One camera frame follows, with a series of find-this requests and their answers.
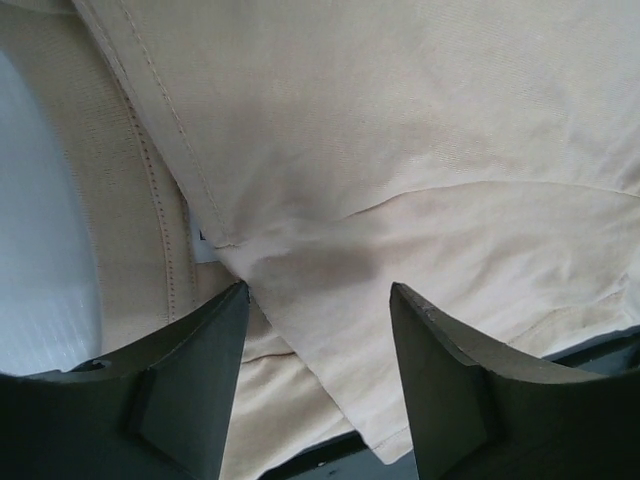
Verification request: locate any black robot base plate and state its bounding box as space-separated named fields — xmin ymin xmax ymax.
xmin=249 ymin=329 xmax=640 ymax=480

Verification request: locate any beige t-shirt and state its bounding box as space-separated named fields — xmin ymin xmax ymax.
xmin=1 ymin=1 xmax=639 ymax=479

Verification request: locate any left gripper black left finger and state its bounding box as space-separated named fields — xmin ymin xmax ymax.
xmin=1 ymin=282 xmax=249 ymax=479

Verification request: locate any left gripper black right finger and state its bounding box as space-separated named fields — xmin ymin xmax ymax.
xmin=390 ymin=283 xmax=639 ymax=479

